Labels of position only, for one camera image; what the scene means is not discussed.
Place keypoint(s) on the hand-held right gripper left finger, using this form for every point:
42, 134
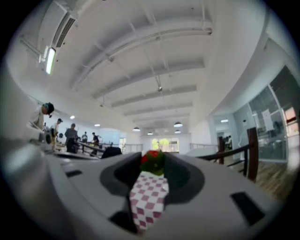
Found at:
93, 199

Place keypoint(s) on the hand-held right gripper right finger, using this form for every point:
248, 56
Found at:
211, 211

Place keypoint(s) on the small red object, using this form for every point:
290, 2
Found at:
152, 155

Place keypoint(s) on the long work table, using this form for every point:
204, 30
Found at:
90, 147

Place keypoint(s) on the red white checkered tablecloth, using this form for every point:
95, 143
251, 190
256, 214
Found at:
147, 204

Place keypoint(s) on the dark railing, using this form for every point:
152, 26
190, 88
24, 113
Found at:
252, 152

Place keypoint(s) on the rectangular ceiling light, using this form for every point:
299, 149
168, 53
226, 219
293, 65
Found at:
224, 121

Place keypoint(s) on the long fluorescent ceiling lamp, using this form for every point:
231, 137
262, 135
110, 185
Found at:
50, 61

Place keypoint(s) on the ceiling air conditioner vent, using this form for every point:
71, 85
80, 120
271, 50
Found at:
63, 30

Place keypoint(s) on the glass partition wall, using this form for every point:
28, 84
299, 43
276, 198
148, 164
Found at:
269, 140

